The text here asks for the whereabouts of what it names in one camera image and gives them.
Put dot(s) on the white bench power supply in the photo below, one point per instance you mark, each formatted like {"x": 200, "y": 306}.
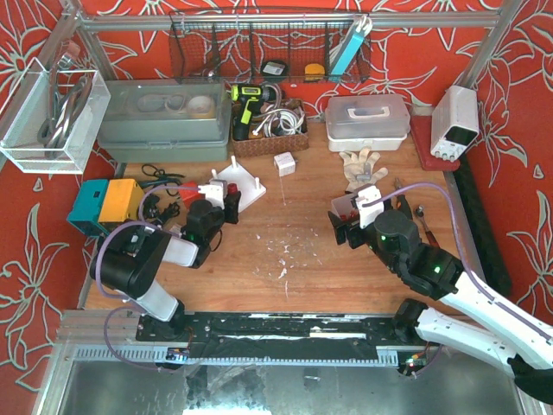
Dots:
{"x": 454, "y": 123}

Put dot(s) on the teal white book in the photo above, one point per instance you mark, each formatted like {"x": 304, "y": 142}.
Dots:
{"x": 342, "y": 55}

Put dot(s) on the white cube power adapter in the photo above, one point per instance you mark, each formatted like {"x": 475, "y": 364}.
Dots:
{"x": 285, "y": 164}

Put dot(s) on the white work gloves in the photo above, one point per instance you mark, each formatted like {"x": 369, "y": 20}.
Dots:
{"x": 361, "y": 163}

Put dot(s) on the woven wicker basket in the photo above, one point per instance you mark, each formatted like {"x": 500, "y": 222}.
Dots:
{"x": 271, "y": 145}

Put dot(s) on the white plastic storage box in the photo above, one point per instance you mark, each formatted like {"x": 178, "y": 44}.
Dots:
{"x": 380, "y": 122}

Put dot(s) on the clear tray of red parts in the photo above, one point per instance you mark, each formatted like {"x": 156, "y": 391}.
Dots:
{"x": 345, "y": 207}

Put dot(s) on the red spring part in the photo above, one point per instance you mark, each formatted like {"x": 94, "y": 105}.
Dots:
{"x": 232, "y": 188}

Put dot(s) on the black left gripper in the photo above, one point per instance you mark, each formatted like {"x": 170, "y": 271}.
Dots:
{"x": 232, "y": 205}

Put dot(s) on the grey metal block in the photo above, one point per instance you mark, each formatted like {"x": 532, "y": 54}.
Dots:
{"x": 363, "y": 177}

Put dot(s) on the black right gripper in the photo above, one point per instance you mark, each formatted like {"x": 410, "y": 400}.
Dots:
{"x": 342, "y": 233}

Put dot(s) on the clear acrylic wall bin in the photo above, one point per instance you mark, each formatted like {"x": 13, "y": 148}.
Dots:
{"x": 51, "y": 127}

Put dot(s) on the red cube power socket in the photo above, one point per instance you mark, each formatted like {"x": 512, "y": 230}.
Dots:
{"x": 189, "y": 193}

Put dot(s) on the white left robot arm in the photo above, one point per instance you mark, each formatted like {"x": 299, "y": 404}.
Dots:
{"x": 129, "y": 259}

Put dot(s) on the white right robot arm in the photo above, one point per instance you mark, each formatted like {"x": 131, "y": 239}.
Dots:
{"x": 500, "y": 334}

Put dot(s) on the green black cordless drill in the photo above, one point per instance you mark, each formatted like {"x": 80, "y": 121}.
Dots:
{"x": 250, "y": 98}

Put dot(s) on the yellow teal soldering station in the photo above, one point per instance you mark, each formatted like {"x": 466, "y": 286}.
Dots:
{"x": 101, "y": 205}

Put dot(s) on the red mat under supply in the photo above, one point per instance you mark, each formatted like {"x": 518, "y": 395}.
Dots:
{"x": 420, "y": 129}

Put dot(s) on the black wire wall basket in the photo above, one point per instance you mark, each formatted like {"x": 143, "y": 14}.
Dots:
{"x": 231, "y": 45}

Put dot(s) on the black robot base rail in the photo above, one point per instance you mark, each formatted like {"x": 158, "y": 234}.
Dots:
{"x": 276, "y": 337}

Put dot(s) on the white peg base plate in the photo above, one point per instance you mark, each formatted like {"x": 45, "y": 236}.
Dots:
{"x": 249, "y": 186}

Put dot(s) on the yellow tape measure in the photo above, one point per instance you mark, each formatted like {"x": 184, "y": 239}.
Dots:
{"x": 314, "y": 72}

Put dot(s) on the grey plastic toolbox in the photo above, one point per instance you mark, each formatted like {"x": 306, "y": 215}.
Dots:
{"x": 162, "y": 121}

